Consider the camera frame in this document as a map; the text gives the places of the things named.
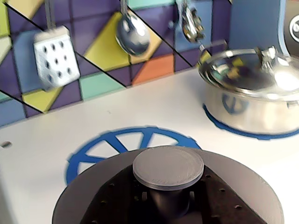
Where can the white perforated spatula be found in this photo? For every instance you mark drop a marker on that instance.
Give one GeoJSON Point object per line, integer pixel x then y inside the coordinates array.
{"type": "Point", "coordinates": [56, 60]}

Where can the steel ladle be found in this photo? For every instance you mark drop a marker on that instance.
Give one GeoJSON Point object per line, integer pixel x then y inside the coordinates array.
{"type": "Point", "coordinates": [133, 37]}

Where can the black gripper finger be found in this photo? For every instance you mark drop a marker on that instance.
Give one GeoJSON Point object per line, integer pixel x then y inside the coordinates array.
{"type": "Point", "coordinates": [222, 205]}
{"type": "Point", "coordinates": [116, 203]}

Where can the steel slotted utensil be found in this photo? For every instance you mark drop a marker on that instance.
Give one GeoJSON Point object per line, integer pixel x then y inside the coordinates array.
{"type": "Point", "coordinates": [191, 25]}

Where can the steel pot lid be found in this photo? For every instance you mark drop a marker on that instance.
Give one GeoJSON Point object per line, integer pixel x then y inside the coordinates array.
{"type": "Point", "coordinates": [252, 74]}

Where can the blue toy kitchen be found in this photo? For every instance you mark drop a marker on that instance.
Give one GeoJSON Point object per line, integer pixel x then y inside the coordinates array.
{"type": "Point", "coordinates": [163, 105]}

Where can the steel pot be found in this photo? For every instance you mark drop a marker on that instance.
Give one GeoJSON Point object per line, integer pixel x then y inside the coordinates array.
{"type": "Point", "coordinates": [257, 114]}

